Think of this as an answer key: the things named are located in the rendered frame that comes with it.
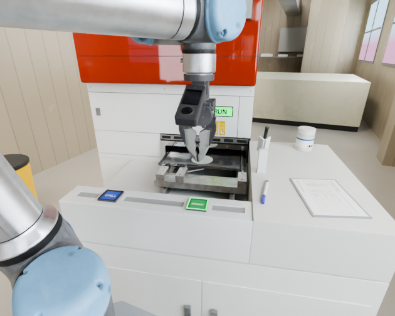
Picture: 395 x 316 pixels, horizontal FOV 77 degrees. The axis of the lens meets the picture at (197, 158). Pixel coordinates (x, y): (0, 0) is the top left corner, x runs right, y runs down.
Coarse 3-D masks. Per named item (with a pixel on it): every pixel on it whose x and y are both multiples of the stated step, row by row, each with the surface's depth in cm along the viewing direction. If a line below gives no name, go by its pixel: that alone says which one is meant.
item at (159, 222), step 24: (72, 192) 75; (96, 192) 76; (144, 192) 75; (72, 216) 73; (96, 216) 71; (120, 216) 69; (144, 216) 68; (168, 216) 66; (192, 216) 65; (216, 216) 64; (240, 216) 64; (96, 240) 75; (120, 240) 73; (144, 240) 71; (168, 240) 70; (192, 240) 68; (216, 240) 67; (240, 240) 65
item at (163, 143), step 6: (162, 144) 126; (168, 144) 126; (174, 144) 125; (180, 144) 125; (198, 144) 123; (216, 144) 121; (222, 144) 121; (228, 144) 120; (234, 144) 120; (240, 144) 120; (162, 150) 128; (246, 150) 120; (162, 156) 129; (246, 156) 121
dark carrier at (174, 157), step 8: (176, 152) 122; (184, 152) 122; (208, 152) 122; (216, 152) 122; (224, 152) 122; (232, 152) 122; (240, 152) 122; (168, 160) 113; (176, 160) 113; (184, 160) 113; (216, 160) 113; (224, 160) 113; (232, 160) 113
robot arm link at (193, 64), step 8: (184, 56) 54; (192, 56) 52; (200, 56) 52; (208, 56) 52; (184, 64) 54; (192, 64) 53; (200, 64) 52; (208, 64) 53; (184, 72) 55; (192, 72) 53; (200, 72) 53; (208, 72) 54
